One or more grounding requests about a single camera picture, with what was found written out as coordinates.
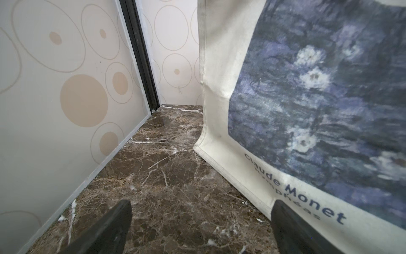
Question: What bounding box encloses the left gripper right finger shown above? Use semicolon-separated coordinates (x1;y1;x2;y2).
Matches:
271;200;342;254

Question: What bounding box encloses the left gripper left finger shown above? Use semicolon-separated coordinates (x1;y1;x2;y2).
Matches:
60;200;132;254

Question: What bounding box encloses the cream canvas tote bag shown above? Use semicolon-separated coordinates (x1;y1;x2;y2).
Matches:
194;0;406;254

